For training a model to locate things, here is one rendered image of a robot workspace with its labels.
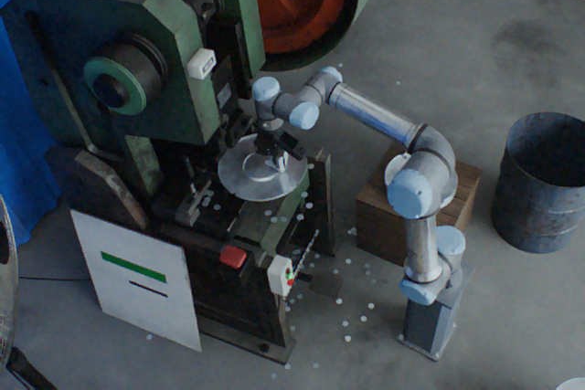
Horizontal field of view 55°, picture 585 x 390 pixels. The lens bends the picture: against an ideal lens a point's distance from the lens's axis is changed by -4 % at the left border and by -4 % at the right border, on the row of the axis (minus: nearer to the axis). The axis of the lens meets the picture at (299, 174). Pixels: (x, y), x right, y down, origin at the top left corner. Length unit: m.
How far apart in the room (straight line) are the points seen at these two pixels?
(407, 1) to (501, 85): 0.99
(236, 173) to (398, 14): 2.30
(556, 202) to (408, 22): 1.86
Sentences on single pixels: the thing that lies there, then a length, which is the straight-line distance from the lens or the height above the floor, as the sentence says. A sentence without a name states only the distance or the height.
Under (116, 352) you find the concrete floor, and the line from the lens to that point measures 2.58.
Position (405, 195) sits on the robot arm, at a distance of 1.47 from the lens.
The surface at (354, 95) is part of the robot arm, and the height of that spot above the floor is 1.11.
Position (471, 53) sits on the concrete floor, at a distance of 3.67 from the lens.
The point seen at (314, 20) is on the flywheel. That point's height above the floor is 1.15.
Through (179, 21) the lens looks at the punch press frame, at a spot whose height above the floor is 1.44.
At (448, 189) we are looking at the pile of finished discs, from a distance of 2.37.
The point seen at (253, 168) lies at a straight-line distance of 1.90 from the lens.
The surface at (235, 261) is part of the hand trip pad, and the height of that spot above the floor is 0.76.
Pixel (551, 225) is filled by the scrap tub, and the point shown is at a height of 0.23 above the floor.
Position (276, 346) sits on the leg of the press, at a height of 0.03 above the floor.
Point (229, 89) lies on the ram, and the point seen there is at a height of 1.06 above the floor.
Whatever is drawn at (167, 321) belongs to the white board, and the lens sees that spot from 2.42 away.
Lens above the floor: 2.19
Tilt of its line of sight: 49 degrees down
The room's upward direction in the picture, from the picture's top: 7 degrees counter-clockwise
